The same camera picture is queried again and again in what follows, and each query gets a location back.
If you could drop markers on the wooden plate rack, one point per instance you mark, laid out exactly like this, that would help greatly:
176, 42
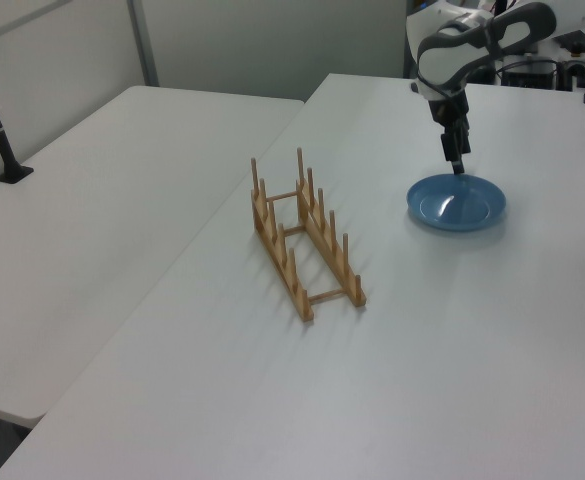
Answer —
306, 307

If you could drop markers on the blue round plate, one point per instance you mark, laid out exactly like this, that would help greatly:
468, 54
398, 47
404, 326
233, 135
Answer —
452, 210

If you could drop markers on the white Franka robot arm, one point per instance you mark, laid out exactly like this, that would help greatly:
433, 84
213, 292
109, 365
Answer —
442, 55

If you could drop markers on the dark desk equipment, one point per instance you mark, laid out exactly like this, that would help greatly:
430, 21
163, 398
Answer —
579, 65

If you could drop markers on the black electronics box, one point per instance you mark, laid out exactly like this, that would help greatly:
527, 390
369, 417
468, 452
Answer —
529, 75

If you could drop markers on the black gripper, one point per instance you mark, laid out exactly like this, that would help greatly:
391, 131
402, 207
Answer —
449, 112

